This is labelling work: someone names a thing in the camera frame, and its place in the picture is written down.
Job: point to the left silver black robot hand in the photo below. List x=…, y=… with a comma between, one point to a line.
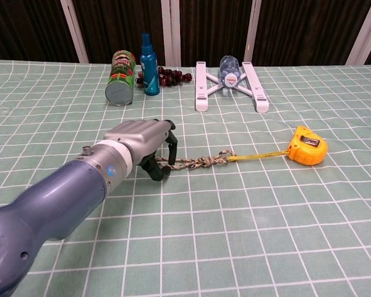
x=139, y=136

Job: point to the clear plastic water bottle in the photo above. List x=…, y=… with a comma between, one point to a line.
x=230, y=72

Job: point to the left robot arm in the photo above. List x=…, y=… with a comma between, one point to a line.
x=55, y=198

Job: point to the white frame post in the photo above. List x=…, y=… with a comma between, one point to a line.
x=75, y=34
x=363, y=34
x=170, y=34
x=252, y=34

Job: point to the white folding laptop stand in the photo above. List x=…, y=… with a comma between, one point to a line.
x=201, y=89

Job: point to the blue spray bottle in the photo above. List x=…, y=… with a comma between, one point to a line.
x=150, y=68

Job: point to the green checkered tablecloth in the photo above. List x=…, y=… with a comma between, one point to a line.
x=235, y=216

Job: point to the dark red grape bunch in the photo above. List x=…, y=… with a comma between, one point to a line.
x=173, y=76

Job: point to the yellow tape measure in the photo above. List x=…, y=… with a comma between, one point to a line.
x=309, y=148

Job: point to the green Pringles can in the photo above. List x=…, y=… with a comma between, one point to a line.
x=120, y=80

